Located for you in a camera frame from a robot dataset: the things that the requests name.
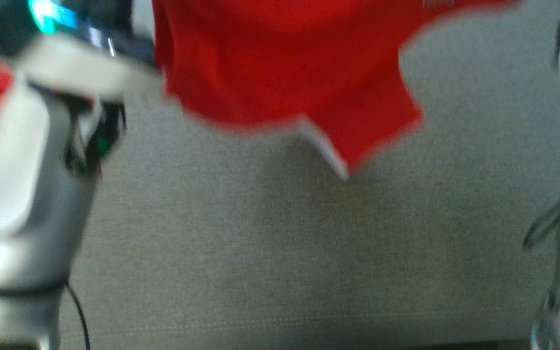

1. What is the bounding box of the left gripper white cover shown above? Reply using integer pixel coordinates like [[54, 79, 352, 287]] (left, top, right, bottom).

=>
[[0, 0, 160, 104]]

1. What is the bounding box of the red white sports jersey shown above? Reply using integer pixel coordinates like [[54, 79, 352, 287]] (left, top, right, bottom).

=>
[[0, 0, 524, 181]]

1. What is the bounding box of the large grey sofa chaise seat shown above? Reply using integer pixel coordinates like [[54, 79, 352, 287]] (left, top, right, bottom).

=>
[[59, 0, 560, 350]]

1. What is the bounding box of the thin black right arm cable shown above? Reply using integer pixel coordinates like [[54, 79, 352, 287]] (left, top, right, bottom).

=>
[[523, 202, 560, 251]]

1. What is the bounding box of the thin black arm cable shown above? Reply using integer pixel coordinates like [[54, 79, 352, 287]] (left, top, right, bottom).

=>
[[523, 202, 560, 251], [64, 282, 91, 350]]

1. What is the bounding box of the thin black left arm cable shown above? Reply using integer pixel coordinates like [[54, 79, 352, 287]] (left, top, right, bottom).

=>
[[64, 282, 91, 350]]

